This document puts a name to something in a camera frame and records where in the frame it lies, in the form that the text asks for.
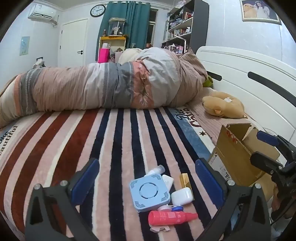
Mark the brown plush toy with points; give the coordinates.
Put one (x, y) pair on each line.
(222, 104)

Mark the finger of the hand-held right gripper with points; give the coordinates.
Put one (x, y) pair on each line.
(266, 137)
(264, 162)

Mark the glass display case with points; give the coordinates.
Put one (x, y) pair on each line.
(116, 27)

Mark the round wall clock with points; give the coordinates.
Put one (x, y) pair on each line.
(97, 10)

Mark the white earbuds case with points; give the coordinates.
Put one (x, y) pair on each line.
(182, 196)

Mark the window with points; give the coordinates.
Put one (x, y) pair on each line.
(152, 27)

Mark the striped plush blanket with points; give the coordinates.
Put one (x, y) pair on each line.
(115, 139)

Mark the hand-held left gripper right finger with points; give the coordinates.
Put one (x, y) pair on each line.
(208, 183)

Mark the pink gift bag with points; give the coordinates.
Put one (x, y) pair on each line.
(103, 55)

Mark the teal curtain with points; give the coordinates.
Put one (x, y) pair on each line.
(136, 25)

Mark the red spray bottle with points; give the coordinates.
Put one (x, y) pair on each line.
(168, 217)

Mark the framed wall picture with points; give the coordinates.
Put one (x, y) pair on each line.
(259, 10)

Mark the brown cardboard box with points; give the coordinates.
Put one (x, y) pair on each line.
(231, 148)

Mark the white bed headboard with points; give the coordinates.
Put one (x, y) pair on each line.
(242, 69)

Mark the gold lipstick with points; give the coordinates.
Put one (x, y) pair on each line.
(185, 180)

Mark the white door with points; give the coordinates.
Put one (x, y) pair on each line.
(72, 44)

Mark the blue square plastic device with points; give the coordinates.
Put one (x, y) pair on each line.
(149, 193)

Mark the blue wall poster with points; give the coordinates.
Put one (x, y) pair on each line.
(24, 45)

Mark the person's right hand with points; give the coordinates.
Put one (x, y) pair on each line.
(275, 199)

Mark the white air conditioner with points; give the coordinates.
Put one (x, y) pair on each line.
(41, 12)

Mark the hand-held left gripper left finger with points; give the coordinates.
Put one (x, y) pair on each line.
(85, 183)

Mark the cream plush pillow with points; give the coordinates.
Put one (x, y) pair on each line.
(128, 55)

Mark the small clear travel bottle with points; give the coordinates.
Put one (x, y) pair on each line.
(155, 171)

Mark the green plush toy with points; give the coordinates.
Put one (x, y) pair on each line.
(208, 81)

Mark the rolled pink grey duvet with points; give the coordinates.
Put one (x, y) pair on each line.
(92, 85)

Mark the yellow shelf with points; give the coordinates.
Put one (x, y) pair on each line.
(113, 39)

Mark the pink and blue lens case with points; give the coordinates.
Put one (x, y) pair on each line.
(172, 207)

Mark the black bookshelf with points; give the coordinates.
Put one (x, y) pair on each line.
(198, 23)

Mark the small white tube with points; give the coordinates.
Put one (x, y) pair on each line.
(168, 181)

